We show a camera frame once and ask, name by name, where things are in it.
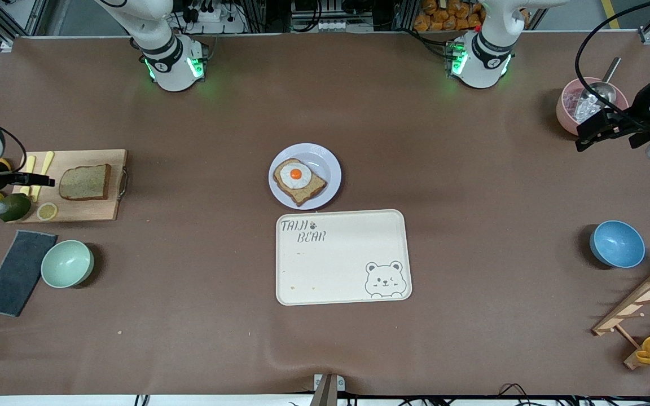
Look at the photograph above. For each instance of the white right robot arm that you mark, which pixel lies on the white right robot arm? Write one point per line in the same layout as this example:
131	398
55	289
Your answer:
172	67

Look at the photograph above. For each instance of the clear ice cubes pile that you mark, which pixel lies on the clear ice cubes pile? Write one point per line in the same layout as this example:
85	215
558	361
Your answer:
584	104

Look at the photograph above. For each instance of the light wholemeal bread slice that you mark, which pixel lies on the light wholemeal bread slice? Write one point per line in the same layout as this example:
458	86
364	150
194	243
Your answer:
85	183

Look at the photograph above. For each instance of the wooden peg rack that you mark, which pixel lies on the wooden peg rack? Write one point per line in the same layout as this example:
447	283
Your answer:
641	301

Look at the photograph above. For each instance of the white power strip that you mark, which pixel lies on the white power strip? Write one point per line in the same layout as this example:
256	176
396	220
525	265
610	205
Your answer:
212	18

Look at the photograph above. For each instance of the yellow plastic knife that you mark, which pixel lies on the yellow plastic knife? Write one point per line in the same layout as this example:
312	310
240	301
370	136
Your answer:
47	160

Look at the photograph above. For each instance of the wooden cutting board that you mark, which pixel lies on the wooden cutting board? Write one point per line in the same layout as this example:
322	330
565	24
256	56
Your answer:
77	211

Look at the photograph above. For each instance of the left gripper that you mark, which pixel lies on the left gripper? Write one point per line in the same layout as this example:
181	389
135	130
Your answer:
637	120

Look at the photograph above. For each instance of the pink bowl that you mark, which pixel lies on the pink bowl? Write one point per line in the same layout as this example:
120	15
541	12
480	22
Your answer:
563	110

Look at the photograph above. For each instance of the orange snack packets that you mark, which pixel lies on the orange snack packets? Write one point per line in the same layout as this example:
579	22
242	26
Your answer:
443	20

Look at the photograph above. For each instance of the blue bowl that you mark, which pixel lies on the blue bowl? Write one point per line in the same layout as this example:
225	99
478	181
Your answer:
617	244

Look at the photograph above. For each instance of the toasted bread slice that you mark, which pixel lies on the toasted bread slice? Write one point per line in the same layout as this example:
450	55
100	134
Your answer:
311	193

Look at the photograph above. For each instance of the fried egg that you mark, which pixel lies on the fried egg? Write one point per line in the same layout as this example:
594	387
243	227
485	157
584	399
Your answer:
295	173

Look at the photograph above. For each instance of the cream bear print tray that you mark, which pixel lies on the cream bear print tray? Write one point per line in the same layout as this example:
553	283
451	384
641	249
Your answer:
342	265

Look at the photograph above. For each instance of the mint green bowl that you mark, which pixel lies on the mint green bowl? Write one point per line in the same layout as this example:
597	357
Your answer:
66	264

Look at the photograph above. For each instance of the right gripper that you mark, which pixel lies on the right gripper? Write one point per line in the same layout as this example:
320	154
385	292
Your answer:
1	181

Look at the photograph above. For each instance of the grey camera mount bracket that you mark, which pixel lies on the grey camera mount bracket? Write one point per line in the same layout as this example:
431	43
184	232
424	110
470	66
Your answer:
325	392

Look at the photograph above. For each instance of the yellow plastic fork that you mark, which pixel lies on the yellow plastic fork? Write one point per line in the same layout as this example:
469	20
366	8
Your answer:
30	163

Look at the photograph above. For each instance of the pale lilac round plate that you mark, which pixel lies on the pale lilac round plate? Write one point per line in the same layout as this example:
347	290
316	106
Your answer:
325	158

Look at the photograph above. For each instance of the dark green avocado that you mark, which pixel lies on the dark green avocado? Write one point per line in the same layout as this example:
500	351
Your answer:
18	208

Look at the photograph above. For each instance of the lemon slice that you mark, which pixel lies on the lemon slice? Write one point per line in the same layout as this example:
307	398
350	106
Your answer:
47	211

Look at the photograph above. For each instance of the white socket strip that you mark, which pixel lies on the white socket strip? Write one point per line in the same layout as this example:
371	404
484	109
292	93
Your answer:
336	26

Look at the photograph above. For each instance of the metal scoop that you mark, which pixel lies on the metal scoop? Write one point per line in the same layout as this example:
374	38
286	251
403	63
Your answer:
604	90

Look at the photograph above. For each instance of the dark grey cloth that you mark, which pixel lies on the dark grey cloth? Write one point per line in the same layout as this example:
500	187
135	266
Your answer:
17	273

